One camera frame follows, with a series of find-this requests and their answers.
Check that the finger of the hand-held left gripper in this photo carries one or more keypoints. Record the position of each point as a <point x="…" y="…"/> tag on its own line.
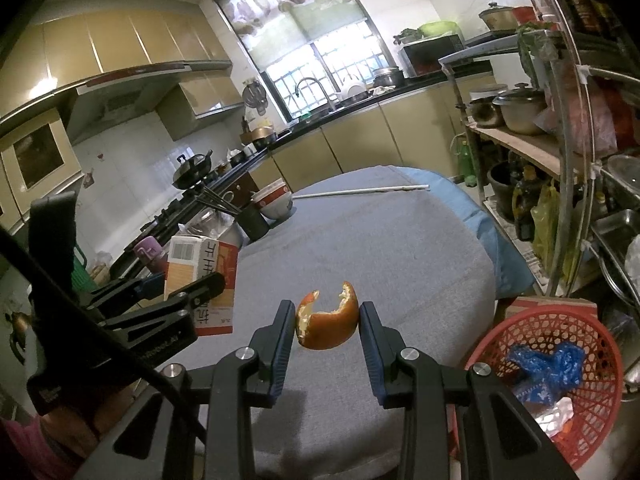
<point x="200" y="287"/>
<point x="152" y="285"/>

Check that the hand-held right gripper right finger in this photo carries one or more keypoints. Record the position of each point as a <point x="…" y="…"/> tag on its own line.
<point x="372" y="345"/>

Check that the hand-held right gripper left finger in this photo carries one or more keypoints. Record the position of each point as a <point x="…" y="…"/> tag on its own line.
<point x="280" y="340"/>

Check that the orange and white carton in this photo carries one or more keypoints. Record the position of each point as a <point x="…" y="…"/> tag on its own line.
<point x="210" y="265"/>

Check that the orange peel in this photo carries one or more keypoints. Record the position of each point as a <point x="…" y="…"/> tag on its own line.
<point x="325" y="330"/>

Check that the red plastic basket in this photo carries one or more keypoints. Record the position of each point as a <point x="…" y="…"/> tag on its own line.
<point x="597" y="345"/>

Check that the person's left forearm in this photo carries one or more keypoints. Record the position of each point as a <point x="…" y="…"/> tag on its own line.
<point x="30" y="450"/>

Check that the purple cup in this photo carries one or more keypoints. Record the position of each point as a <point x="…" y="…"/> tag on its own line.
<point x="149" y="250"/>

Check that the metal kettle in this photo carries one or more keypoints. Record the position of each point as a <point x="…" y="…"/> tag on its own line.
<point x="14" y="332"/>

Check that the green plastic stool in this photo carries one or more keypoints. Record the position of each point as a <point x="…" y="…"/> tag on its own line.
<point x="81" y="270"/>

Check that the black utensil holder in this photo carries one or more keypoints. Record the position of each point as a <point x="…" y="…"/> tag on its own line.
<point x="252" y="225"/>

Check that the bundle of dark chopsticks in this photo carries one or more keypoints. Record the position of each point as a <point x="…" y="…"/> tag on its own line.
<point x="220" y="202"/>

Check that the white ceramic bowl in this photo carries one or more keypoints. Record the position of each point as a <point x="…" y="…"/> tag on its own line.
<point x="280" y="210"/>

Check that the black frying pan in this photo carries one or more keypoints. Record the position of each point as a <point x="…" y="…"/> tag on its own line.
<point x="192" y="172"/>

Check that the red patterned white bowl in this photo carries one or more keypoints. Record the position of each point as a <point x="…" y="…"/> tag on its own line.
<point x="272" y="192"/>

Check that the white rod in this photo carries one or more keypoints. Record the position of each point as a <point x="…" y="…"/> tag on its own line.
<point x="360" y="191"/>

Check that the brass pot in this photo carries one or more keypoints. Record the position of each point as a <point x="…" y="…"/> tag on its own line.
<point x="257" y="134"/>

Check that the blue plastic bag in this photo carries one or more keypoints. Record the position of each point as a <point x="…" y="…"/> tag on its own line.
<point x="535" y="370"/>

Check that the blue cloth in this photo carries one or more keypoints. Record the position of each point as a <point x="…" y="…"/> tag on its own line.
<point x="480" y="215"/>

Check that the cardboard box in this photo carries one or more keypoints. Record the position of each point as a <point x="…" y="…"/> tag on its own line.
<point x="540" y="304"/>

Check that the range hood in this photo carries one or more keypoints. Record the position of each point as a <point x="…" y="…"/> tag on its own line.
<point x="120" y="100"/>

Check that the white crumpled paper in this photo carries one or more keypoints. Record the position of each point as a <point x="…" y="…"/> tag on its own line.
<point x="555" y="415"/>

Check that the hanging round strainer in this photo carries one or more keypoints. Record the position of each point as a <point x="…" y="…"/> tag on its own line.
<point x="255" y="95"/>

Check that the green plastic bottle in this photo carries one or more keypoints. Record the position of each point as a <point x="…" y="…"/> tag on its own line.
<point x="466" y="165"/>

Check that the black bucket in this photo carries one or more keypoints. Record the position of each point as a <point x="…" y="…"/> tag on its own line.
<point x="500" y="185"/>

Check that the dark oil bottle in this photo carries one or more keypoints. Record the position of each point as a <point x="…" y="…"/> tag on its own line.
<point x="525" y="205"/>

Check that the yellow plastic bag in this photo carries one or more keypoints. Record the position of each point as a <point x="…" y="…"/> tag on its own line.
<point x="545" y="225"/>

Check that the beige lower cabinets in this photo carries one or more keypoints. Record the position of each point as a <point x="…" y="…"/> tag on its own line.
<point x="380" y="130"/>

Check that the beige cabinets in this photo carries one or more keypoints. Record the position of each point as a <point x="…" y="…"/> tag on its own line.
<point x="125" y="40"/>
<point x="380" y="130"/>

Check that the sink faucet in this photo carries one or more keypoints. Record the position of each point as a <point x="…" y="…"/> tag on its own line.
<point x="311" y="79"/>

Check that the beige upper cabinets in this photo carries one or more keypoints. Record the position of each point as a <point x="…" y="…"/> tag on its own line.
<point x="125" y="40"/>

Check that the wooden shelf board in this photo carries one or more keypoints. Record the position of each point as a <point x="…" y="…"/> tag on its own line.
<point x="530" y="147"/>

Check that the metal storage rack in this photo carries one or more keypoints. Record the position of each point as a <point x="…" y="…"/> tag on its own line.
<point x="567" y="180"/>

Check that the dark old pot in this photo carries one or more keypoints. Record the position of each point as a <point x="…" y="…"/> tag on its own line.
<point x="482" y="110"/>

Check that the grey cooking pot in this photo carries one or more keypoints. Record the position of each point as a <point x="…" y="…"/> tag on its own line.
<point x="387" y="79"/>

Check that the steel basin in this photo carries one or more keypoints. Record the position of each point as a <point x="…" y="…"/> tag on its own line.
<point x="620" y="230"/>

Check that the steel pot with black knob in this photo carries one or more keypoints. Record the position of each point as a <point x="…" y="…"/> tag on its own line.
<point x="520" y="112"/>

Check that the kitchen window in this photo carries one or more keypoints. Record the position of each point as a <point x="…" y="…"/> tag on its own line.
<point x="310" y="25"/>

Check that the black microwave oven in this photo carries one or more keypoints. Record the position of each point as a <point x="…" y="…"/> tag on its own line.
<point x="430" y="55"/>

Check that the pink plastic bag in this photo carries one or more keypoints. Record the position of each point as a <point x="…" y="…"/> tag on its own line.
<point x="575" y="120"/>

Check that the steel bowl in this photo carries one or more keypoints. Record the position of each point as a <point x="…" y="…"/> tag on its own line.
<point x="625" y="172"/>

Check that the green plastic basin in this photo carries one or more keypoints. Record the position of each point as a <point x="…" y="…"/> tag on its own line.
<point x="439" y="29"/>

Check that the leafy greens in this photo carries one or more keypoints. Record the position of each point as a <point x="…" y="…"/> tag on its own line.
<point x="535" y="45"/>

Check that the orange plastic bag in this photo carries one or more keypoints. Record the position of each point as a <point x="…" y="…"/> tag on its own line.
<point x="625" y="115"/>

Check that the steel lidded pot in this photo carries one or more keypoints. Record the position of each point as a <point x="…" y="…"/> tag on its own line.
<point x="497" y="17"/>

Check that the red pot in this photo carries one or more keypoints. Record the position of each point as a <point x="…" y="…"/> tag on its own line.
<point x="524" y="14"/>

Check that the dark sauce bottle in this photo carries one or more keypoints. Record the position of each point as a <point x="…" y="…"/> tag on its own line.
<point x="582" y="7"/>

